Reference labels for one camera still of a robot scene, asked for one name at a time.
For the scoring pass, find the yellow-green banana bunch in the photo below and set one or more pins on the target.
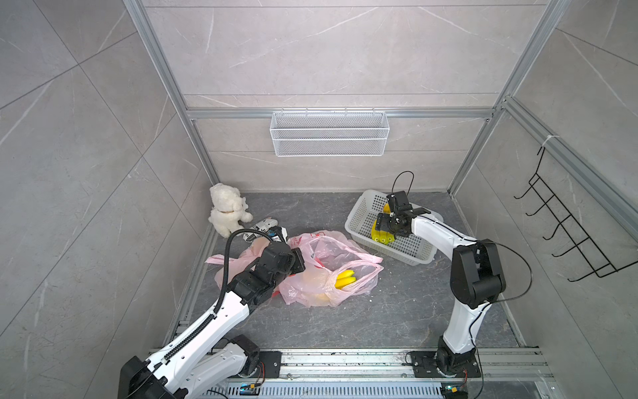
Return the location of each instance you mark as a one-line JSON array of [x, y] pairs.
[[379, 235]]

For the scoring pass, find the bright yellow banana bunch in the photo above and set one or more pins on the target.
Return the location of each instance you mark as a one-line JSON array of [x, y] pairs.
[[345, 278]]

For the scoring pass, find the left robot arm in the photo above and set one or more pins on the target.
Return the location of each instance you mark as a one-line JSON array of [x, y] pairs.
[[187, 367]]

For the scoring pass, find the plain pink plastic bag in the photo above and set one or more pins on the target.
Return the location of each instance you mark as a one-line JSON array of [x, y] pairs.
[[326, 254]]

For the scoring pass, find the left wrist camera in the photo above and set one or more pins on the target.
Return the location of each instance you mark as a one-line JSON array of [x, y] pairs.
[[278, 233]]

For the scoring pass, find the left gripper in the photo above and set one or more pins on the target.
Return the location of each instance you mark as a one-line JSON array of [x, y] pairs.
[[293, 255]]

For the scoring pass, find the white teddy bear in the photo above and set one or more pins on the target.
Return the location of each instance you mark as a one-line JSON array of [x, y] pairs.
[[229, 210]]

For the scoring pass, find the white plastic basket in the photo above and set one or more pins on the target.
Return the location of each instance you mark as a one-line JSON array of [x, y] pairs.
[[361, 223]]

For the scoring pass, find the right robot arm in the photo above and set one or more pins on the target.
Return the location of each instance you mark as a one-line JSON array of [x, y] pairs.
[[476, 277]]

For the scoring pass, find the pink printed plastic bag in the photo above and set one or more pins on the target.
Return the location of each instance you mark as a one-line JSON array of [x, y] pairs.
[[238, 265]]

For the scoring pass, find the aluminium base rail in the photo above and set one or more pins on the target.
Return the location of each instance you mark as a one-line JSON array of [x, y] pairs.
[[347, 373]]

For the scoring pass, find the white wire wall basket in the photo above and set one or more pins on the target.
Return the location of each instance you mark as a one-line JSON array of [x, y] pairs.
[[329, 133]]

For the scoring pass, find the black wire hook rack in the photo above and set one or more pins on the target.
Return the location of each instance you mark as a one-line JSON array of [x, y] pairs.
[[566, 225]]

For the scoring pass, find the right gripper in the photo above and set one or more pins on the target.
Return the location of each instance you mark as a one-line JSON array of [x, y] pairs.
[[381, 221]]

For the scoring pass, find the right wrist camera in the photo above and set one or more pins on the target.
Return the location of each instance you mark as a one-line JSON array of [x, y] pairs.
[[398, 202]]

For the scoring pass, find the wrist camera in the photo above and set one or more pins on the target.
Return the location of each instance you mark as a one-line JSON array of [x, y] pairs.
[[278, 233], [398, 202]]

